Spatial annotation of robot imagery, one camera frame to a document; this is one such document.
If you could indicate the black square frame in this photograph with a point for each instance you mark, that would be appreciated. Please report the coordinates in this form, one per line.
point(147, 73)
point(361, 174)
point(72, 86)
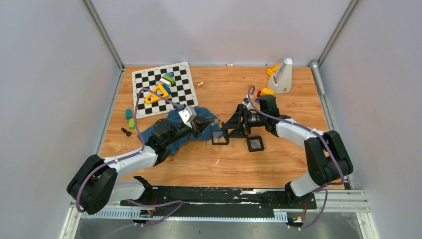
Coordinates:
point(248, 139)

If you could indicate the white wedge stand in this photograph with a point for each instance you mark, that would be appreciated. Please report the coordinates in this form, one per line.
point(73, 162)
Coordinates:
point(281, 81)

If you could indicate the black chess piece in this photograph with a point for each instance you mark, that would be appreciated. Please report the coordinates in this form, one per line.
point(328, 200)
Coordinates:
point(127, 133)

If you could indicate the colourful toy train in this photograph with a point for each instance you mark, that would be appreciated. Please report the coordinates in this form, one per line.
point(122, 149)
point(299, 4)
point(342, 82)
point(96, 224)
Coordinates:
point(264, 91)

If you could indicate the round metal brooch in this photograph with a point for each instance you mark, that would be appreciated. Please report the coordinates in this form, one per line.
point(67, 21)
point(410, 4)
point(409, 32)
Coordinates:
point(255, 144)

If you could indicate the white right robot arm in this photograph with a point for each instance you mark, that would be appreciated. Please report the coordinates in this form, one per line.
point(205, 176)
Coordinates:
point(326, 155)

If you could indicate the stacked colour blocks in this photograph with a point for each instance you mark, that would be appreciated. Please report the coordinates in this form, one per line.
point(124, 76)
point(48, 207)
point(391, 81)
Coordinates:
point(168, 81)

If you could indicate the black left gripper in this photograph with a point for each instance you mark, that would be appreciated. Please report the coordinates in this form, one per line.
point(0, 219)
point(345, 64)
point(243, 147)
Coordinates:
point(198, 124)

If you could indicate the green block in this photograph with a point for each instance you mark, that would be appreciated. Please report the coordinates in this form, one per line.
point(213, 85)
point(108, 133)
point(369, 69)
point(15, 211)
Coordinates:
point(131, 123)

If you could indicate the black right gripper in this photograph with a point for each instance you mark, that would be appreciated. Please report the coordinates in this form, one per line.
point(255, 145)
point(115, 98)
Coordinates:
point(240, 128)

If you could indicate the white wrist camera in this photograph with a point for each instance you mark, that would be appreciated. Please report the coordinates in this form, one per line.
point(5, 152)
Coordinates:
point(188, 114)
point(245, 101)

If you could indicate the teal block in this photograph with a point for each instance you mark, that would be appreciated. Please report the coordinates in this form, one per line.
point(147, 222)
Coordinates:
point(128, 114)

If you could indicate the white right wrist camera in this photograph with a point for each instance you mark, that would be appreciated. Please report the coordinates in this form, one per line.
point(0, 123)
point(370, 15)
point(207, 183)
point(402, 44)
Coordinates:
point(245, 101)

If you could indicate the yellow plastic piece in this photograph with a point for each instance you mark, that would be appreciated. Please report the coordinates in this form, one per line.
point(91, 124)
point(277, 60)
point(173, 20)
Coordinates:
point(270, 70)

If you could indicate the yellow triangle frame toy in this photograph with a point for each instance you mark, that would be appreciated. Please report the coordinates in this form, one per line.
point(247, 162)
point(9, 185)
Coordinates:
point(159, 90)

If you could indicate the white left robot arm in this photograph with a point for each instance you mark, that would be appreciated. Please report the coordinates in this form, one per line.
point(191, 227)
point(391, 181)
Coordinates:
point(97, 182)

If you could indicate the black wire cube frame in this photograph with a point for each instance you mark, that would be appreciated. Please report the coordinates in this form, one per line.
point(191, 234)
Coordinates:
point(219, 137)

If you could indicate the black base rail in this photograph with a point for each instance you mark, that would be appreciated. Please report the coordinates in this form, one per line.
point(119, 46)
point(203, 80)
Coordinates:
point(222, 202)

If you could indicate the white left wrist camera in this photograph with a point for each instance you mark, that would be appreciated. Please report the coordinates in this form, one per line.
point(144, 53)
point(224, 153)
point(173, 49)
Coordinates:
point(188, 114)

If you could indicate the black white checkerboard sheet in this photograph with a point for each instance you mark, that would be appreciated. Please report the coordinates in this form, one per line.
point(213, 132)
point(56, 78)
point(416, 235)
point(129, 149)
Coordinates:
point(183, 92)

